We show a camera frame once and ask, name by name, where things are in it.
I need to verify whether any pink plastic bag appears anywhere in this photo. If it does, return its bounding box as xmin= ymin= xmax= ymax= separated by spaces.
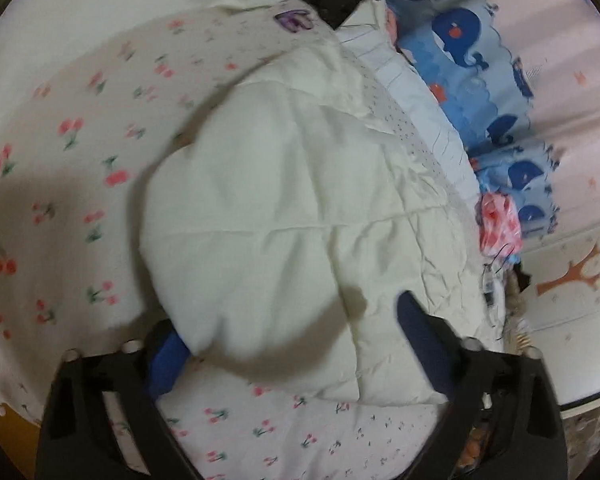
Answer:
xmin=477 ymin=192 xmax=524 ymax=261

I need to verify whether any cherry print bed sheet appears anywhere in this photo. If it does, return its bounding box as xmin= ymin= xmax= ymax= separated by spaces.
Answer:
xmin=0 ymin=5 xmax=506 ymax=480

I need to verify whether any white striped quilt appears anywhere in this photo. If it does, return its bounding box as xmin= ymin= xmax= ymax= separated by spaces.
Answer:
xmin=335 ymin=0 xmax=481 ymax=196

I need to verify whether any olive garment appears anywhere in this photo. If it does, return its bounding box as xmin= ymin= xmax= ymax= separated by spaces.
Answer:
xmin=502 ymin=280 xmax=531 ymax=332

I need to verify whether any whale print curtain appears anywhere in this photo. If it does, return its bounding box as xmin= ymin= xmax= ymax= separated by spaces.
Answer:
xmin=385 ymin=0 xmax=600 ymax=246

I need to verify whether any cream padded jacket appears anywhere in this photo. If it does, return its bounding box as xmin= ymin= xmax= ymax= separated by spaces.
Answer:
xmin=139 ymin=40 xmax=506 ymax=406

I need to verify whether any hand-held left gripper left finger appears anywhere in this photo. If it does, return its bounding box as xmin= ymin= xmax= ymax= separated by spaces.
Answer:
xmin=35 ymin=317 xmax=206 ymax=480

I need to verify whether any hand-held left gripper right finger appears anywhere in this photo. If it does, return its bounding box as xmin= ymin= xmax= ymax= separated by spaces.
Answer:
xmin=396 ymin=290 xmax=568 ymax=480

